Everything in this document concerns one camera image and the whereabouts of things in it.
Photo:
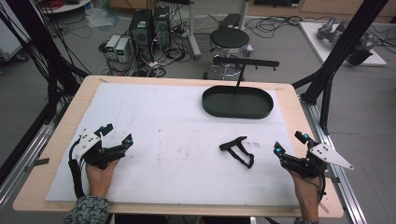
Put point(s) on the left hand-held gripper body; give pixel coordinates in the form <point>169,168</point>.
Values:
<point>93,152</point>

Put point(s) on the small black plastic part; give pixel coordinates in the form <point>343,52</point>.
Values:
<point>233,145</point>

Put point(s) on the person's left hand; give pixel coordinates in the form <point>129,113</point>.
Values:
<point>99,182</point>

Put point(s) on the black metal frame strut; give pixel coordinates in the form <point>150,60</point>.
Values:
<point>342,49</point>
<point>46,53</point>

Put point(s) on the round white table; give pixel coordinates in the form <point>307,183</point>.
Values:
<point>65,6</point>

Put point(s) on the grey robot device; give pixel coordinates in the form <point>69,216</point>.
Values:
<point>330,31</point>

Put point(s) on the black hanger stand with tray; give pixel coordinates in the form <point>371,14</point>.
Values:
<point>236,104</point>

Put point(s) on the small black computer tower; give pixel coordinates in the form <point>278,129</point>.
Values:
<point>162,25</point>

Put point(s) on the white stand leg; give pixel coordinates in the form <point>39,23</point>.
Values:
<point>193,31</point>
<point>244,12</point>

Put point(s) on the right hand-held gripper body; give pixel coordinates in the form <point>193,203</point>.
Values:
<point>311,163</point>

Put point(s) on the large black computer tower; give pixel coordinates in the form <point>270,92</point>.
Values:
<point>141,31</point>

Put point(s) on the white floor board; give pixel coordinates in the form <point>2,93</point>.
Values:
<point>314,43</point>

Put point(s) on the round black stool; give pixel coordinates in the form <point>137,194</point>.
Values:
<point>229,39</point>

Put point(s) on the white power supply unit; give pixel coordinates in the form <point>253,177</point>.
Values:
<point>112,43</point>
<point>123,49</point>

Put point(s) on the white table mat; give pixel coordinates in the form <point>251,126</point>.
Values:
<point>174,155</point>

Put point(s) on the aluminium rail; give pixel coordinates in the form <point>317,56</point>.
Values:
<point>25,155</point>
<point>336,180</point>

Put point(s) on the computer tower cases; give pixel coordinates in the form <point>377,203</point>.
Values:
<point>162,62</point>

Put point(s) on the clear plastic bag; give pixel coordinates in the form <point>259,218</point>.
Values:
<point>101,17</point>

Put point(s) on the person's right hand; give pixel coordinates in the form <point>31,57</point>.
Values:
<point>308,196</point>

